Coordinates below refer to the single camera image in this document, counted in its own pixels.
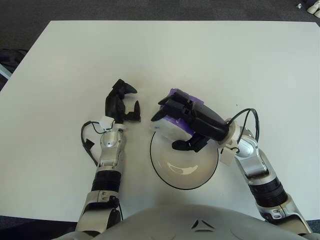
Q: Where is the purple tissue paper pack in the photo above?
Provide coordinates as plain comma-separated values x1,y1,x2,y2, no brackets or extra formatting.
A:
149,87,205,143

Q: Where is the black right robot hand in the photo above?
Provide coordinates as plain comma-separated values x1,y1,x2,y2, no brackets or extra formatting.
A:
151,91,230,153

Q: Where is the white plate with black rim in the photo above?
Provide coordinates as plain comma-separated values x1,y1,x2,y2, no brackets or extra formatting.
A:
149,129,220,191

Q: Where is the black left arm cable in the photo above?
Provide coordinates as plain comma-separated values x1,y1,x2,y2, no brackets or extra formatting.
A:
80,120,116,166

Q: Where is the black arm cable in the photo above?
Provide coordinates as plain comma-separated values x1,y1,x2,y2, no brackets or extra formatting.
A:
80,120,116,166
226,108,260,153

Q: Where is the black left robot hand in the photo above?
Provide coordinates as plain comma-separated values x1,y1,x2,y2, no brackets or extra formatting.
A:
104,78,142,125

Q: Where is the grey white furniture edge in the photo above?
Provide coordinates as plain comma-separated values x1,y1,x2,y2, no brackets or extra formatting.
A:
0,63,13,81

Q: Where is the grey robot torso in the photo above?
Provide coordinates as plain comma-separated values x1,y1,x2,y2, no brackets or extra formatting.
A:
56,203,320,240

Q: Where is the black bag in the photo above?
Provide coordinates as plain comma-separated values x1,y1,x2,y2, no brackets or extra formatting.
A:
0,48,28,73

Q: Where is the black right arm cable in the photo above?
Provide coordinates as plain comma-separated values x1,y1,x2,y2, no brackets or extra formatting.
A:
226,108,260,153

